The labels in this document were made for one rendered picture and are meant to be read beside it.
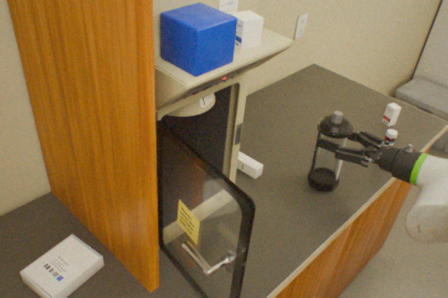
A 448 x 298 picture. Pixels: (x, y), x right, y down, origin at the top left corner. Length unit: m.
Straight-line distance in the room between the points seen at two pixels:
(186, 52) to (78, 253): 0.63
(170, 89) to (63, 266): 0.57
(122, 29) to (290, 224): 0.82
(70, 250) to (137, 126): 0.51
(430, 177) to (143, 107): 0.78
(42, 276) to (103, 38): 0.63
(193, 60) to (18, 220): 0.79
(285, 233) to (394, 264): 1.43
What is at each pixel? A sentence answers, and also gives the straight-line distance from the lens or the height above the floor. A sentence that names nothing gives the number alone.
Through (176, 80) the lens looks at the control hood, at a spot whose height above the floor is 1.51.
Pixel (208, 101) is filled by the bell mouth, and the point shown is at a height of 1.34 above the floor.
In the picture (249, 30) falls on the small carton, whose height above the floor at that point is 1.55.
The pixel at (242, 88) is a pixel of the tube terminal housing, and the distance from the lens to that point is 1.09.
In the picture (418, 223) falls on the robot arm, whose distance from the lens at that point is 1.16.
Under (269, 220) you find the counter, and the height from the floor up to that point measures 0.94.
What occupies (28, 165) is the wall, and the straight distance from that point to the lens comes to 1.36.
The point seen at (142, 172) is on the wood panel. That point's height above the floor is 1.33.
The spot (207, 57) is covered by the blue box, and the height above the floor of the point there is 1.54.
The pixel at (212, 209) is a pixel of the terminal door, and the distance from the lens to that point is 0.81.
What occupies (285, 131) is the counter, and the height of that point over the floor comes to 0.94.
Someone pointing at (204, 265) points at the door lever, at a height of 1.21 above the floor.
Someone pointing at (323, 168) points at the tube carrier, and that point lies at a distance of 1.39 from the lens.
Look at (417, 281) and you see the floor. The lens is 2.62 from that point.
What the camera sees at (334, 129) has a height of 1.18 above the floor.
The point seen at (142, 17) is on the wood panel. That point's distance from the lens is 0.67.
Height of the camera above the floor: 1.88
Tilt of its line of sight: 38 degrees down
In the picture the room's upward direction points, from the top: 5 degrees clockwise
